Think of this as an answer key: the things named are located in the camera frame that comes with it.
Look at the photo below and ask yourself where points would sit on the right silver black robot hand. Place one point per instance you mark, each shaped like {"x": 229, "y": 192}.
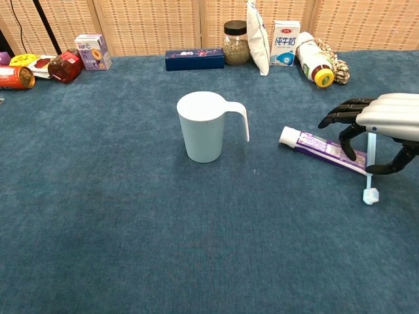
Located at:
{"x": 389, "y": 117}

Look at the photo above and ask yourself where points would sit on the light blue toothbrush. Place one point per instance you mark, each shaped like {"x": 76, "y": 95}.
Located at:
{"x": 371, "y": 150}

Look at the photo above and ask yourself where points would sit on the purple white toothpaste tube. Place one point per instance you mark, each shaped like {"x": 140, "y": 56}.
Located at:
{"x": 314, "y": 144}

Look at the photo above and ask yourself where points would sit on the white bottle yellow cap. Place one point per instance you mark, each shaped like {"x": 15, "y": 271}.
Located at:
{"x": 314, "y": 60}

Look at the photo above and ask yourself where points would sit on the white blue milk carton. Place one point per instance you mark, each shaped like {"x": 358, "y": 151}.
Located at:
{"x": 284, "y": 44}

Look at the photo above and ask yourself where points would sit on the white snack bag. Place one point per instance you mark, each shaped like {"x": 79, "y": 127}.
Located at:
{"x": 258, "y": 39}

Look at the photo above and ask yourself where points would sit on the glass jar black lid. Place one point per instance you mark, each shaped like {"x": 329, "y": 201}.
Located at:
{"x": 236, "y": 49}

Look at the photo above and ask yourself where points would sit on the dark blue long box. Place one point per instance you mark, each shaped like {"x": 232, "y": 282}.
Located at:
{"x": 194, "y": 59}

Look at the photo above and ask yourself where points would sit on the bamboo folding screen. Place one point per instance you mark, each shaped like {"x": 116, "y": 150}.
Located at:
{"x": 147, "y": 26}

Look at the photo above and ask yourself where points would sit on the blue felt table cloth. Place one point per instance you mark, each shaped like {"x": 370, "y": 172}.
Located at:
{"x": 131, "y": 212}

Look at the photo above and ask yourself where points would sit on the purple juice carton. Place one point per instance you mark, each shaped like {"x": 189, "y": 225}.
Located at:
{"x": 93, "y": 52}

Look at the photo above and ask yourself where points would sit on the dark red juice bottle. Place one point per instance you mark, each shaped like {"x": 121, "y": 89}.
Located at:
{"x": 65, "y": 67}

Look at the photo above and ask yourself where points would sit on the white snack packet red fruit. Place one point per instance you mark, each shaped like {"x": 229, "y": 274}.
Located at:
{"x": 41, "y": 65}

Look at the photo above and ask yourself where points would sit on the black tripod stand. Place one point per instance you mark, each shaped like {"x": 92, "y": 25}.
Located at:
{"x": 46, "y": 23}

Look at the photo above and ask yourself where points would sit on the orange drink can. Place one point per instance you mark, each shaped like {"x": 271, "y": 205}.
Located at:
{"x": 14, "y": 78}

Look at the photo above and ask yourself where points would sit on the small purple box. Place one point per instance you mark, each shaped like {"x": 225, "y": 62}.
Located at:
{"x": 4, "y": 59}

